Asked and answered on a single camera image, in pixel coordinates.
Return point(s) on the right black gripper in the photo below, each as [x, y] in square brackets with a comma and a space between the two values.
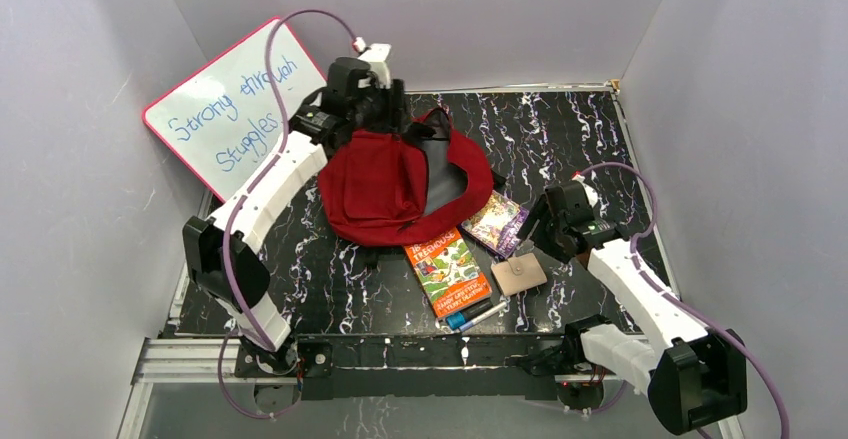
[539, 211]

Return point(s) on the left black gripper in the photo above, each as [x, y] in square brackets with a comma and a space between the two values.
[389, 106]

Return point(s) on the red student backpack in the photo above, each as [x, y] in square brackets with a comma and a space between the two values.
[402, 189]

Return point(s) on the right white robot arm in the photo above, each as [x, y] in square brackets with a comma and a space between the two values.
[692, 374]

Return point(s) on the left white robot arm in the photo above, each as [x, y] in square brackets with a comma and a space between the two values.
[221, 250]

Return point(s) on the purple Treehouse book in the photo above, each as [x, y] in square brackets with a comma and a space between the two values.
[497, 224]

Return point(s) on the beige small wallet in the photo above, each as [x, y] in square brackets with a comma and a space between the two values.
[518, 274]

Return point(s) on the white pen blue cap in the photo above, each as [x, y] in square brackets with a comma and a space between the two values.
[483, 316]

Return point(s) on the orange Treehouse book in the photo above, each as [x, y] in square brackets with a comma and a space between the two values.
[448, 273]

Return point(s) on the black marker blue cap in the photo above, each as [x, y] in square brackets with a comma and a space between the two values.
[458, 319]

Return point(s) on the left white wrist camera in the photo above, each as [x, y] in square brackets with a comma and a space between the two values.
[376, 55]

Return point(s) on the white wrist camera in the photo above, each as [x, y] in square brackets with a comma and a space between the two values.
[376, 55]
[591, 193]

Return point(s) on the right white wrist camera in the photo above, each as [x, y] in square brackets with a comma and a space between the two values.
[591, 193]

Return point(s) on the white board pink frame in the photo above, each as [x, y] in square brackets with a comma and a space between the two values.
[226, 118]

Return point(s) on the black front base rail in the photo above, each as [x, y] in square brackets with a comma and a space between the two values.
[452, 365]

